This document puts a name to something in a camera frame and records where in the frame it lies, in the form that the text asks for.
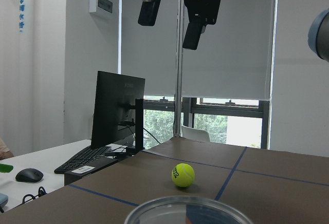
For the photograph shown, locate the grey roller blind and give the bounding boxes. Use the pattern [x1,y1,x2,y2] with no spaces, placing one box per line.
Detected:
[182,0,275,100]

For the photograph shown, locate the black computer monitor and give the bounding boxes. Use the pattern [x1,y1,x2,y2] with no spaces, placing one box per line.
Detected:
[90,71,145,155]

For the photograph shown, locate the yellow tennis ball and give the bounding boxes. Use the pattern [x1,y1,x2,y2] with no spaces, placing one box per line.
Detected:
[171,163,195,188]

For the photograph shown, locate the aluminium frame post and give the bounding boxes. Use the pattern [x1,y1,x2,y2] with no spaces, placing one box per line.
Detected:
[173,0,184,137]

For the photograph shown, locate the green handled reacher grabber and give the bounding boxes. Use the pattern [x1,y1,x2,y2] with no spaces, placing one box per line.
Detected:
[0,163,13,173]

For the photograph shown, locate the black computer mouse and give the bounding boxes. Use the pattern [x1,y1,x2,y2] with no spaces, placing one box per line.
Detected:
[15,168,44,183]

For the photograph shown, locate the white chair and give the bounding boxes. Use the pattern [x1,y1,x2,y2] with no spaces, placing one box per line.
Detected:
[181,125,210,142]

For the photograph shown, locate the seated person beige shirt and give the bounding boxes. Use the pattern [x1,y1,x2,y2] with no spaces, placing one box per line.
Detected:
[0,138,14,160]

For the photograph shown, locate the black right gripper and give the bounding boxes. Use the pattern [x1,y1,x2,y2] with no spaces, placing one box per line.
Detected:
[138,0,221,50]

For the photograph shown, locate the black keyboard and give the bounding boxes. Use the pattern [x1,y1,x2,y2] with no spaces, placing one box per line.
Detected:
[54,146,112,174]

